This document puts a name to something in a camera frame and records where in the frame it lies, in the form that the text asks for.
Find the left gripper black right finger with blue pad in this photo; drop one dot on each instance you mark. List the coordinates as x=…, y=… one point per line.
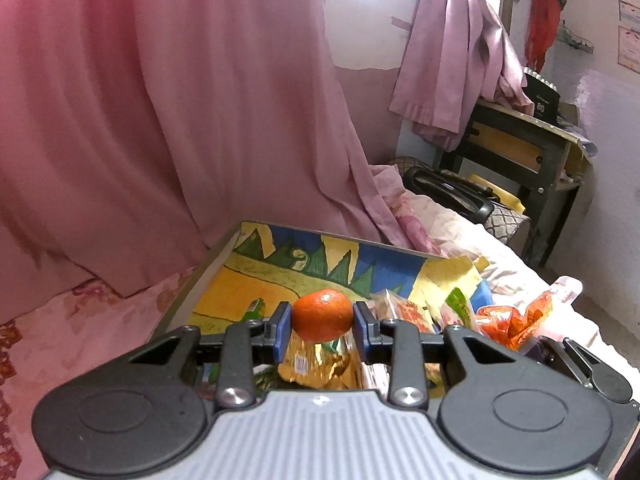
x=459, y=352

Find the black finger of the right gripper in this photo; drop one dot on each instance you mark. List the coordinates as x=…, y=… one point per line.
x=574, y=361

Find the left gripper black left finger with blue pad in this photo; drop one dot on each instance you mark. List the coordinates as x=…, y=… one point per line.
x=182, y=354

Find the orange tangerine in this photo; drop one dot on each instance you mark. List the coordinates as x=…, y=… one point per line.
x=322, y=316

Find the pale pink snack bag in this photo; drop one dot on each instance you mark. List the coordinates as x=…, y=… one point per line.
x=387, y=304

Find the green snack stick pack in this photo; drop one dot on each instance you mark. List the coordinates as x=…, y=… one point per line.
x=255, y=311

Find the yellow brown snack bag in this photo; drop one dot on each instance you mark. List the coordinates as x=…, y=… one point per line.
x=332, y=365

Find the grey box colourful corn lining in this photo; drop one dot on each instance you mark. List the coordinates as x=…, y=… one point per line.
x=278, y=263

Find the orange red snack bag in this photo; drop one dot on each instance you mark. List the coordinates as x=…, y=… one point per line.
x=511, y=328

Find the pink floral bed sheet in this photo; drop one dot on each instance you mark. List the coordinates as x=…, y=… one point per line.
x=90, y=324

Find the dark wooden side table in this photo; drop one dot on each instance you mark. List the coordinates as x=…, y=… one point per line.
x=546, y=162

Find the pink curtain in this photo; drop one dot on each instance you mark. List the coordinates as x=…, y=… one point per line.
x=135, y=134

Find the black box on table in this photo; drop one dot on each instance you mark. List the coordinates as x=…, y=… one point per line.
x=544, y=95

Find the mauve hanging cloth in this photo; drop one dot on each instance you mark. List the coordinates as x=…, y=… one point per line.
x=458, y=53

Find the red hanging garment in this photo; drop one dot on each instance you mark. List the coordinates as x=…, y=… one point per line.
x=543, y=23

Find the black bag with handle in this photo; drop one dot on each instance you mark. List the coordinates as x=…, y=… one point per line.
x=456, y=196

